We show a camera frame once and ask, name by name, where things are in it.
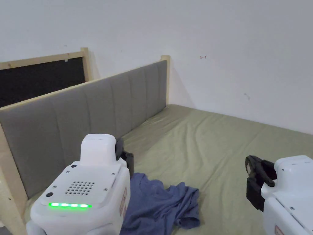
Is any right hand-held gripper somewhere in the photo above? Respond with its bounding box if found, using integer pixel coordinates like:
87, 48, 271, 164
245, 155, 313, 235

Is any grey padded headboard wooden frame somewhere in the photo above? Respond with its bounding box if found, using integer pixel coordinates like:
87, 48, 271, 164
0, 55, 171, 235

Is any blue shirt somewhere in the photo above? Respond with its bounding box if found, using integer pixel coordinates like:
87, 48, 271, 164
121, 172, 201, 231

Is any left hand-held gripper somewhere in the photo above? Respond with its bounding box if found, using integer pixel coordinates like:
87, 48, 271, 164
25, 133, 135, 235

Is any black panel with wooden frame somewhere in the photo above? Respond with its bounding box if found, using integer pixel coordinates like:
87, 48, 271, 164
0, 47, 89, 109

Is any bed with pale green sheet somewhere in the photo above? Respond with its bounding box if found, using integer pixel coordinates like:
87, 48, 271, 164
24, 104, 313, 235

